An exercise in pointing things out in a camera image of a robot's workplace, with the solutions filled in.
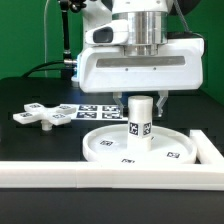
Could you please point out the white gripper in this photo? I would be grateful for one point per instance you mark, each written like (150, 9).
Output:
(177, 66)

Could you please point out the white round table top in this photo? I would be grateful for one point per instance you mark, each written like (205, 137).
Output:
(110, 144)

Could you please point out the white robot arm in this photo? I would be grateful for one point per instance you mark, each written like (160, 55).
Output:
(126, 49)

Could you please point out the white sheet with markers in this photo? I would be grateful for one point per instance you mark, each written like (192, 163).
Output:
(96, 112)

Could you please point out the white L-shaped border fence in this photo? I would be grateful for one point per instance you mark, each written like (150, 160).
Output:
(98, 175)

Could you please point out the white cross-shaped table base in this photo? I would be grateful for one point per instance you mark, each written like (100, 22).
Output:
(48, 117)

